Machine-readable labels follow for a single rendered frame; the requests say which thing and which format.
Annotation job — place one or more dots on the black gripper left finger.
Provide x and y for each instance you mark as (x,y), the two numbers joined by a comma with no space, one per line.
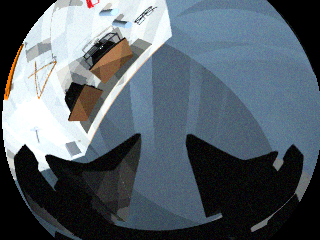
(109,179)

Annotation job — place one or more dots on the grey flat rectangular panel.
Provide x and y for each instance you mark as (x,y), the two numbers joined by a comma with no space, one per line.
(138,49)

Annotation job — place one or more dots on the black-rimmed glasses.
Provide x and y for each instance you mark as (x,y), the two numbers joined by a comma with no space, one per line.
(141,18)

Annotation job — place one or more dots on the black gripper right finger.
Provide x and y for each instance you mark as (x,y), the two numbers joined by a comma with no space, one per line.
(220,176)

